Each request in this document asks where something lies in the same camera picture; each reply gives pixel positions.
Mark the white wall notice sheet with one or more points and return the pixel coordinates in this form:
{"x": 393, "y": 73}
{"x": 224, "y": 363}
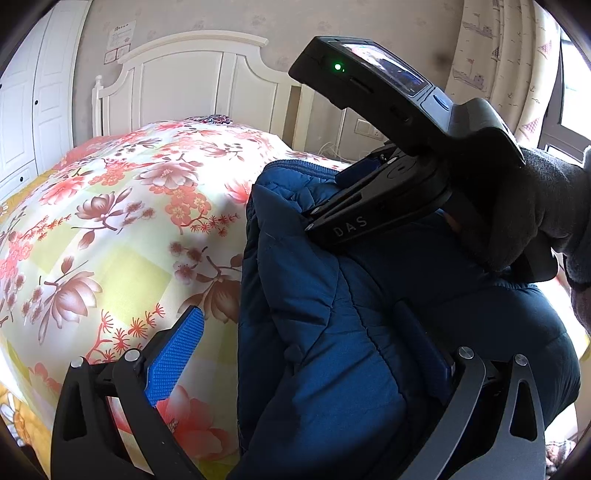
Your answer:
{"x": 124, "y": 34}

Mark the patterned pillow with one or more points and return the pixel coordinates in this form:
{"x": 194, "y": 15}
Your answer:
{"x": 212, "y": 119}

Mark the floral printed blanket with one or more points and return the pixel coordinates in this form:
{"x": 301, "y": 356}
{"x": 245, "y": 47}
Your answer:
{"x": 115, "y": 230}

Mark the dark window frame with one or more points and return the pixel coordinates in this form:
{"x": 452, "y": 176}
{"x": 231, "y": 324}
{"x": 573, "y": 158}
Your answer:
{"x": 572, "y": 92}

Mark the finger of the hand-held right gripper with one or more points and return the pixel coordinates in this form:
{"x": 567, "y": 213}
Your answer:
{"x": 356, "y": 171}

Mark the person's right forearm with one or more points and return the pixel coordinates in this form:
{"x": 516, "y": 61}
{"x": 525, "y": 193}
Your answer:
{"x": 582, "y": 304}

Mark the white bed headboard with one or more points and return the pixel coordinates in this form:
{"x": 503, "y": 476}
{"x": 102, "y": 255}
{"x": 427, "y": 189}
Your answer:
{"x": 184, "y": 78}

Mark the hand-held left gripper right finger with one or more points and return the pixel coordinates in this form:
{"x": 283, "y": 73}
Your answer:
{"x": 427, "y": 348}

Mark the white wardrobe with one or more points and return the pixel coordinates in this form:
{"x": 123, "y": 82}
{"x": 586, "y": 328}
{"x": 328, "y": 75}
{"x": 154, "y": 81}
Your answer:
{"x": 41, "y": 92}

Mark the printed cream curtain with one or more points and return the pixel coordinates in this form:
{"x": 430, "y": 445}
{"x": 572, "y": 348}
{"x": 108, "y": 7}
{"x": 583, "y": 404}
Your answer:
{"x": 498, "y": 46}

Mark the wall socket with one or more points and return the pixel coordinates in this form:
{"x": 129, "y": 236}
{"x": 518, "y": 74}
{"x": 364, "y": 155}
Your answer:
{"x": 369, "y": 128}

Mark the person's right hand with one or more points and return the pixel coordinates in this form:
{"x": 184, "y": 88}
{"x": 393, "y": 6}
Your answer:
{"x": 545, "y": 198}

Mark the blue padded jacket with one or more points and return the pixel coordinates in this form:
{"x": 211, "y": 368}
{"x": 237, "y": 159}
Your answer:
{"x": 323, "y": 323}

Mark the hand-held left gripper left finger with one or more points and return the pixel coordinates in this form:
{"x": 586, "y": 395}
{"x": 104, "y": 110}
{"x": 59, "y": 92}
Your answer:
{"x": 178, "y": 355}

